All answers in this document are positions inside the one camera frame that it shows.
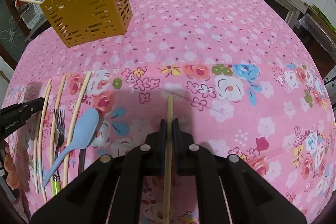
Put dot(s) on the person's left hand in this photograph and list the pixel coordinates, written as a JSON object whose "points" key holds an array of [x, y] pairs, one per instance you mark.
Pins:
{"points": [[13, 174]]}

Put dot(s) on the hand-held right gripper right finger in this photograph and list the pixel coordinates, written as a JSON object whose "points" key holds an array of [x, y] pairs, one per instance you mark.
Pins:
{"points": [[176, 134]]}

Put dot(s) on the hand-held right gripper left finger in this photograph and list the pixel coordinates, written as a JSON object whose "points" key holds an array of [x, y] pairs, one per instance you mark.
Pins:
{"points": [[163, 134]]}

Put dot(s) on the green vegetables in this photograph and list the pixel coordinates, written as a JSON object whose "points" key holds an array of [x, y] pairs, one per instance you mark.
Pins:
{"points": [[324, 15]]}

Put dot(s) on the light blue plastic spoon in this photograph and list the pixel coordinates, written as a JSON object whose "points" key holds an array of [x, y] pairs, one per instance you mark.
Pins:
{"points": [[85, 132]]}

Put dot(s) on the yellow slotted utensil holder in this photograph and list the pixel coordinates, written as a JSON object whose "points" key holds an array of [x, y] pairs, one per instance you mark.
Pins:
{"points": [[78, 16]]}

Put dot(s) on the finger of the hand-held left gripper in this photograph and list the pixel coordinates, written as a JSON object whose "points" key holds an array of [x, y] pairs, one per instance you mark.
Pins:
{"points": [[23, 108]]}

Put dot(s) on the brown door with frosted glass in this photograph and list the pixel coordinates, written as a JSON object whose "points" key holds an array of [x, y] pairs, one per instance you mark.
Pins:
{"points": [[10, 29]]}

